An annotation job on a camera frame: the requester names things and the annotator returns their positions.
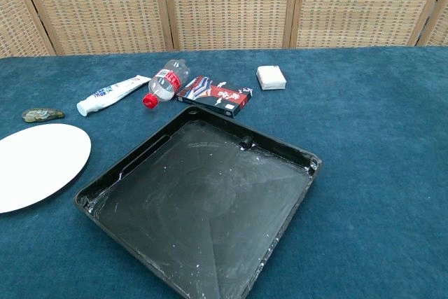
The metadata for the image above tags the white round plate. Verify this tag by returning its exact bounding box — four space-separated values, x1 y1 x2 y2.
0 123 92 214

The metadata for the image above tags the black square plastic tray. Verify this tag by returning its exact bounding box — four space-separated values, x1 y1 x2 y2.
73 105 323 299

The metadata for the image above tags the dark box with red print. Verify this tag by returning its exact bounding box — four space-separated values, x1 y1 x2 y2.
176 75 254 118

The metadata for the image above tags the white tissue pack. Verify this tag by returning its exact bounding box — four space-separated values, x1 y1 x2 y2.
255 64 288 92

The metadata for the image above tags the clear bottle with red cap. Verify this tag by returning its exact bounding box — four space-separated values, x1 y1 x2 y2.
141 58 190 109

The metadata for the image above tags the white toothpaste tube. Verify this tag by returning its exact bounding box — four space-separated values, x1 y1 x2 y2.
76 74 152 118

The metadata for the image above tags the woven bamboo folding screen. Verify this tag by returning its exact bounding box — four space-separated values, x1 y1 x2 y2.
0 0 448 57

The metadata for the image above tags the blue carpet table cloth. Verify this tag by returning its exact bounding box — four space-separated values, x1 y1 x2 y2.
0 45 448 299

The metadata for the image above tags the small oval green correction tape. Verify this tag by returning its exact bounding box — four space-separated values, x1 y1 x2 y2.
21 108 65 123

